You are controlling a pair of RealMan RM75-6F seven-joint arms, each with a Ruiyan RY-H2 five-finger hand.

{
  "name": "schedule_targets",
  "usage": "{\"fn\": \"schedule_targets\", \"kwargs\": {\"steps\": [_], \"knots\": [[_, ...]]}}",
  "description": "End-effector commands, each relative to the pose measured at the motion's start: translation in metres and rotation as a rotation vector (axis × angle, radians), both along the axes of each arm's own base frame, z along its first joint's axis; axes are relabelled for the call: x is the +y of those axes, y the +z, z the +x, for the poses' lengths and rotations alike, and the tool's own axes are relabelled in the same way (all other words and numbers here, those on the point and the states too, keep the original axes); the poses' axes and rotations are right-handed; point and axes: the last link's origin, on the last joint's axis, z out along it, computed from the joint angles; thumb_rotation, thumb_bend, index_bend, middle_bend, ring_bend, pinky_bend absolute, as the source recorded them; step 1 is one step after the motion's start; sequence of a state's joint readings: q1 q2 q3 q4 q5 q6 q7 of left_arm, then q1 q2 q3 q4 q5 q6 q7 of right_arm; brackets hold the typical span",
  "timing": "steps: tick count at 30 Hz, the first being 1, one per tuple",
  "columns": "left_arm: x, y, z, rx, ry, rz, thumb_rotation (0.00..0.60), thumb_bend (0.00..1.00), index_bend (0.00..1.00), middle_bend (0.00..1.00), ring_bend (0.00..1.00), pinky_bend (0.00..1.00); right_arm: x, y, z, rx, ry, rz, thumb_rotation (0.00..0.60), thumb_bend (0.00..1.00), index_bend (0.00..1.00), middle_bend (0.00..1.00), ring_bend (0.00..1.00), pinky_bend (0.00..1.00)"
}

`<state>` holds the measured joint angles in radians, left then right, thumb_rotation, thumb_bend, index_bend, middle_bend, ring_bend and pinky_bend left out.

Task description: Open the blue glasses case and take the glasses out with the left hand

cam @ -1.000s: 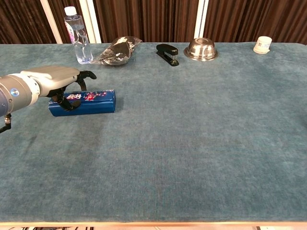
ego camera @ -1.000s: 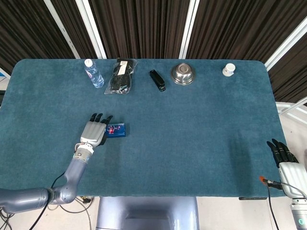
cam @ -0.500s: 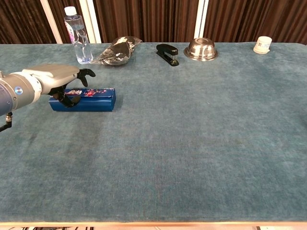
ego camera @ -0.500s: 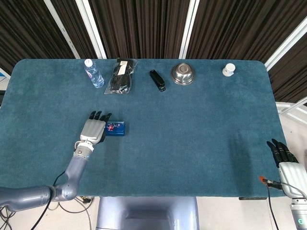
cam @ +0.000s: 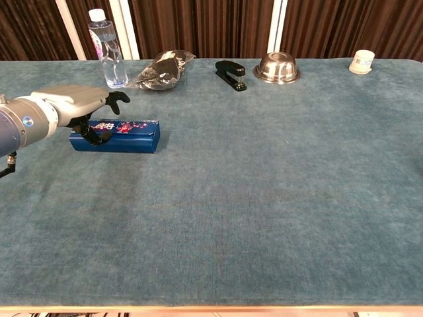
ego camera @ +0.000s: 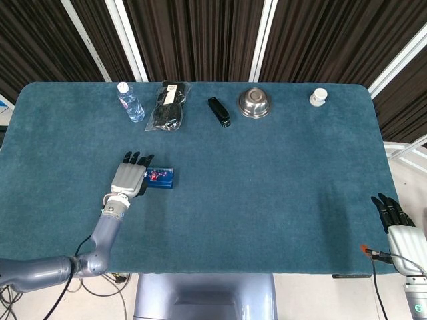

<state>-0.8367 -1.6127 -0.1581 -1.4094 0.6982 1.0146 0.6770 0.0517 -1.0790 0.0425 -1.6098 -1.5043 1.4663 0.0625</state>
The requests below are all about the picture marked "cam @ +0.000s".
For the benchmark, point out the teal blue table cloth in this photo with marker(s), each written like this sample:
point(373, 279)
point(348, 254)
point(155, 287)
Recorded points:
point(248, 198)

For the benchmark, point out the clear plastic water bottle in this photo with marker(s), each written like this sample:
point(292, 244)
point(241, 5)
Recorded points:
point(112, 62)

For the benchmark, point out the plastic bag with black contents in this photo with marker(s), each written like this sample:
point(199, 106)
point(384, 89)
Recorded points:
point(160, 74)

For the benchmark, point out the white metal frame post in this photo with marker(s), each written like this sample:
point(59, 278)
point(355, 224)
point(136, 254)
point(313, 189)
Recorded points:
point(71, 29)
point(277, 26)
point(125, 29)

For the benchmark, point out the dark brown pleated curtain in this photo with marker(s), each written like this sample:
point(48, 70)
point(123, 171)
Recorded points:
point(205, 26)

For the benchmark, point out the blue printed glasses case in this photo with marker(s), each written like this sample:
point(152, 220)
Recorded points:
point(132, 140)

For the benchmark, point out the small white jar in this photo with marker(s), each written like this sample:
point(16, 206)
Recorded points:
point(361, 62)

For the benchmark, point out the upturned stainless steel bowl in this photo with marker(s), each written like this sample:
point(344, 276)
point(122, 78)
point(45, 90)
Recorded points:
point(277, 67)

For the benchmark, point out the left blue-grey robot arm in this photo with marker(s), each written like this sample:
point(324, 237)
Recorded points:
point(20, 122)

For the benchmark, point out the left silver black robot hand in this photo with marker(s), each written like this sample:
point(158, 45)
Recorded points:
point(72, 100)

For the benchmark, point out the black stapler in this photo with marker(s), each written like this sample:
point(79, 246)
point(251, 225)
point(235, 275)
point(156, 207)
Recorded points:
point(231, 71)

